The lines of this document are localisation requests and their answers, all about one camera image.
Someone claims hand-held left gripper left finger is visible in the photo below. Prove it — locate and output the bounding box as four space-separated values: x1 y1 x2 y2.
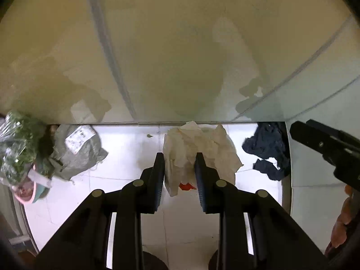
35 152 165 270

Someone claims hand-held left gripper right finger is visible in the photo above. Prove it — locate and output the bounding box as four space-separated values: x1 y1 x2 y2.
194 152 328 270

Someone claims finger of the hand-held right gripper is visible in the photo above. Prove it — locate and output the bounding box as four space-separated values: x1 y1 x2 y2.
290 121 341 161
306 119 360 149

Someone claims white tissue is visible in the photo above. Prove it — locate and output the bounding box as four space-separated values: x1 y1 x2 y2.
164 121 244 197

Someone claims person's right hand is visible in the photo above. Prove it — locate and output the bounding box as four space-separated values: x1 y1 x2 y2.
325 186 355 256

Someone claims dark blue cloth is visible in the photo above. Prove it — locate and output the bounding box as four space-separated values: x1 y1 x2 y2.
242 121 291 181

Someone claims grey plastic bag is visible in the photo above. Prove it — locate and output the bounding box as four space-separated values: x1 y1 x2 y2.
49 124 109 182

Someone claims pink plastic basin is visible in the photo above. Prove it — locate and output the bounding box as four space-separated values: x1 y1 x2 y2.
13 171 52 204

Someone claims bag of green vegetables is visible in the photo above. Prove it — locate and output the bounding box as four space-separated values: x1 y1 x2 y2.
0 111 47 187

